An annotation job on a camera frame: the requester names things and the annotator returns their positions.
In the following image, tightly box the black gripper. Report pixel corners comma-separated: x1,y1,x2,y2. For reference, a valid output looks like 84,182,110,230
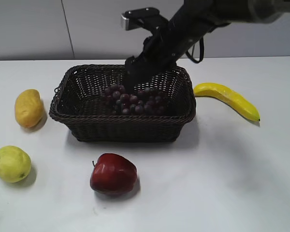
124,16,184,93

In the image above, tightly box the purple grape bunch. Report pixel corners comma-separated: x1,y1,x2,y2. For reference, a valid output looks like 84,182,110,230
101,83,169,116

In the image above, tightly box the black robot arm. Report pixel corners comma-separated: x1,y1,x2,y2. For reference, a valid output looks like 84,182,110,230
121,0,290,91

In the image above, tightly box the dark brown woven basket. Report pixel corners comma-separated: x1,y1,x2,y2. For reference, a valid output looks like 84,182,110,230
49,64,196,143

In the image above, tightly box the yellow banana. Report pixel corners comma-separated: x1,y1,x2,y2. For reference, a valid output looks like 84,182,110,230
193,83,261,122

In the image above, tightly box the red apple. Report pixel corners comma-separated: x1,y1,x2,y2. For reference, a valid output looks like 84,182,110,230
90,153,137,195

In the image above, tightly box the yellow mango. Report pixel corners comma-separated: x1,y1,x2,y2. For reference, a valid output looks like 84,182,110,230
14,89,44,128

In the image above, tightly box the yellow-green lemon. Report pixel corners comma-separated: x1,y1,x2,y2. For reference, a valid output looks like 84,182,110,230
0,145,31,183

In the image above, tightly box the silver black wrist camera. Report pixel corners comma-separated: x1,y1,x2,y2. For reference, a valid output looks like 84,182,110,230
121,7,168,34

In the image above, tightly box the black cable loop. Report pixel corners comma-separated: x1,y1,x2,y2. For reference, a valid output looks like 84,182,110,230
185,36,205,64

